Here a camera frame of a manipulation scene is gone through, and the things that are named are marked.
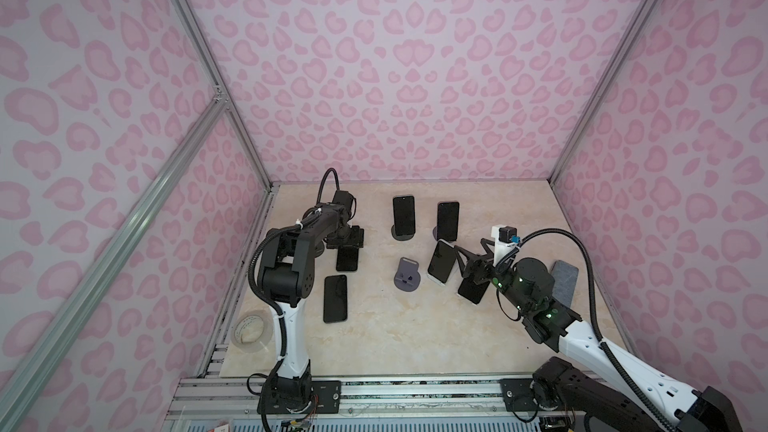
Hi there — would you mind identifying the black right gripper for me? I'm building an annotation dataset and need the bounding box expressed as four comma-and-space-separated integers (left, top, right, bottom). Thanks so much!
452, 238, 535, 315

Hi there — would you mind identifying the black phone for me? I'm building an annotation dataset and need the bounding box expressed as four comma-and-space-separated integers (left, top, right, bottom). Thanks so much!
323, 275, 348, 324
427, 239, 458, 284
436, 201, 460, 234
458, 277, 489, 305
392, 195, 416, 234
336, 246, 359, 272

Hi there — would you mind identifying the purple-grey round stand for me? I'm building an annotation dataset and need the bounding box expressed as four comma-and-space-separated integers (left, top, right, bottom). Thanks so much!
393, 257, 421, 293

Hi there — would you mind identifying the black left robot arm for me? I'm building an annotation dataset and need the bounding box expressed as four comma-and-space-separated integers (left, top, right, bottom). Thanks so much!
248, 200, 363, 393

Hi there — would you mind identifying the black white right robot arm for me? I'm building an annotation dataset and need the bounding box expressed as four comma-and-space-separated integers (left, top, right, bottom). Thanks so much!
455, 248, 742, 431

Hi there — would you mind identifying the clear tape roll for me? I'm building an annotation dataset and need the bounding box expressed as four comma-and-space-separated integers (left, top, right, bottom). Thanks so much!
231, 311, 273, 353

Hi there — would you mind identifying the left black corrugated cable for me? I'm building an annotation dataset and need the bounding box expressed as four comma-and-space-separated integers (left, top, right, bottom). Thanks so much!
247, 167, 342, 373

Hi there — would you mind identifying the black corrugated cable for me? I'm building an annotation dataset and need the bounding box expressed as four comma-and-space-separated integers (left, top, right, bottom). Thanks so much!
515, 227, 679, 432
247, 167, 342, 373

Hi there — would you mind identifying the right black corrugated cable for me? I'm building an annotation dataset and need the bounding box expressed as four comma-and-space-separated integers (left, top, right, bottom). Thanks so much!
515, 227, 679, 432

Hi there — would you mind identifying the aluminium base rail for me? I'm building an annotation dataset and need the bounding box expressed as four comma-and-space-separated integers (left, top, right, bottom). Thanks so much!
161, 371, 685, 432

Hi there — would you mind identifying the aluminium frame post left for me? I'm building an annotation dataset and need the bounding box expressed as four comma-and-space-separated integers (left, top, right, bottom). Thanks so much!
169, 0, 273, 191

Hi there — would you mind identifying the aluminium frame post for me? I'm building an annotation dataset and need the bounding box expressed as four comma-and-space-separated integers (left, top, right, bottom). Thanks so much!
169, 0, 273, 191
547, 0, 663, 188

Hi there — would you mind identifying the aluminium frame post right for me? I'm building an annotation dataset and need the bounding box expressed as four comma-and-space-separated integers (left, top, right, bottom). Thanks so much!
547, 0, 663, 188

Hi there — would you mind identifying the aluminium diagonal frame bar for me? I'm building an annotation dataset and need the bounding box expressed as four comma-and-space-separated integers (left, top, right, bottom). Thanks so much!
1, 98, 227, 431

